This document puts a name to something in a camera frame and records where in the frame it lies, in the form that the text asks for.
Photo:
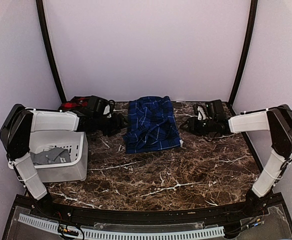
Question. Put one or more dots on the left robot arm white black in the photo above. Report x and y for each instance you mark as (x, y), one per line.
(21, 121)

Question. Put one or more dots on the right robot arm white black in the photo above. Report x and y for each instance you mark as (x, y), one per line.
(273, 123)

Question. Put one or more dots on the white slotted cable duct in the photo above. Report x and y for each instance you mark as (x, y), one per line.
(107, 231)

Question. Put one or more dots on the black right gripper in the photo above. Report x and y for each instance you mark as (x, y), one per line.
(192, 126)

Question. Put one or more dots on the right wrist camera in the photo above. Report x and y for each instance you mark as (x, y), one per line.
(200, 112)

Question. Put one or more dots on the black front rail base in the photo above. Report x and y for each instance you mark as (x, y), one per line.
(231, 216)

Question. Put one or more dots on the black corner frame post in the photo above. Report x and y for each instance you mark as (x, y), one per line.
(245, 51)
(49, 50)

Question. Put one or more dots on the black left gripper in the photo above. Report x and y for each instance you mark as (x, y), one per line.
(118, 123)

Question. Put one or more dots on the blue plaid long sleeve shirt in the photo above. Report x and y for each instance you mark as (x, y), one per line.
(152, 126)

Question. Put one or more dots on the grey shirt in basket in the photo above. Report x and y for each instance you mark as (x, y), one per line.
(55, 155)

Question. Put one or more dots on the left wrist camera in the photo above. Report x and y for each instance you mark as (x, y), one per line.
(109, 109)

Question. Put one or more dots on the black corner frame post left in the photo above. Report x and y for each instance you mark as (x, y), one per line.
(49, 50)

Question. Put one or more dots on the black corner frame post right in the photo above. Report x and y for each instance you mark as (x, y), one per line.
(245, 51)

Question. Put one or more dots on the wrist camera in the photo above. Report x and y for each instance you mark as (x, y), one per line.
(200, 112)
(109, 109)

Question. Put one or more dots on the white plastic laundry basket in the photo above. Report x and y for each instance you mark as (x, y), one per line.
(75, 142)

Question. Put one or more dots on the red black plaid folded shirt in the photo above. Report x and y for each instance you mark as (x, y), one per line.
(75, 103)

